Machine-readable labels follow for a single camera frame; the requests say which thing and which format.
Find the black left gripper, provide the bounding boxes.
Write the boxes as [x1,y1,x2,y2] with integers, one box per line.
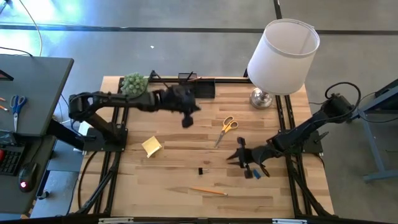
[152,83,201,118]

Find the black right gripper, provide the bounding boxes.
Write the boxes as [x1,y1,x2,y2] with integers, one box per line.
[226,136,274,171]

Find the yellow-handled scissors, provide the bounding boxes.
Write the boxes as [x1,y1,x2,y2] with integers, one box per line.
[213,115,239,149]

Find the orange wooden pencil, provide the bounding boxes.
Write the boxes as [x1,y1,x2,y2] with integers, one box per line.
[188,186,229,197]

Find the yellow sticky note pad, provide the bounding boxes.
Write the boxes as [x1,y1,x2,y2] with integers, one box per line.
[141,135,163,159]

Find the black mesh desk organizer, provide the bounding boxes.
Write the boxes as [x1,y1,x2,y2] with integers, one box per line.
[177,72,216,100]

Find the grey office desk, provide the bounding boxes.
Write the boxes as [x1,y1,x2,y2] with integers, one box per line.
[0,54,75,215]

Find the green succulent plant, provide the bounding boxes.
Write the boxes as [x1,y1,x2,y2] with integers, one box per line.
[120,72,149,96]

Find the white power adapter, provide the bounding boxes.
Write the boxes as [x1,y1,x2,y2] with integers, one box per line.
[77,121,91,137]

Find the silver table lamp white shade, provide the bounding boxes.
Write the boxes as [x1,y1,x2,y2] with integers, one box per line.
[247,18,321,110]

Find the wooden workbench blue legs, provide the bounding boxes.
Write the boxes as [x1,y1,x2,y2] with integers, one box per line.
[343,77,398,183]

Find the black computer mouse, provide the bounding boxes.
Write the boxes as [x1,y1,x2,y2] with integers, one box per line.
[17,162,38,193]

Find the black triangular stand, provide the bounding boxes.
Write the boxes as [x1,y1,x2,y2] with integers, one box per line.
[0,70,15,82]

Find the black keyboard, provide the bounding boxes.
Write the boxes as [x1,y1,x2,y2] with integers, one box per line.
[0,142,25,177]

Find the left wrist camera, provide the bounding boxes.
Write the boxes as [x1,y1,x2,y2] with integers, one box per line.
[181,113,195,129]

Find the silver metal bracket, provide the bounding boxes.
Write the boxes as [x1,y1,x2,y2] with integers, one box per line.
[272,218,308,224]
[98,217,134,224]

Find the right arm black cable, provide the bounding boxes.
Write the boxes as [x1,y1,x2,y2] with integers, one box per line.
[325,82,362,125]

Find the black floor cable loop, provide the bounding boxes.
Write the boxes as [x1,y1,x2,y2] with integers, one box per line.
[356,91,398,124]

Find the pale floor cable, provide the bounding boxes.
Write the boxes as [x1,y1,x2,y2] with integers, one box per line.
[18,0,44,57]

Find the blue-handled scissors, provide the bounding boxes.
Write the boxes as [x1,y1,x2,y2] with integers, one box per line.
[9,95,28,133]

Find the thin black cable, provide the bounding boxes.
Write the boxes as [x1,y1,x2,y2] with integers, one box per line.
[0,46,34,57]

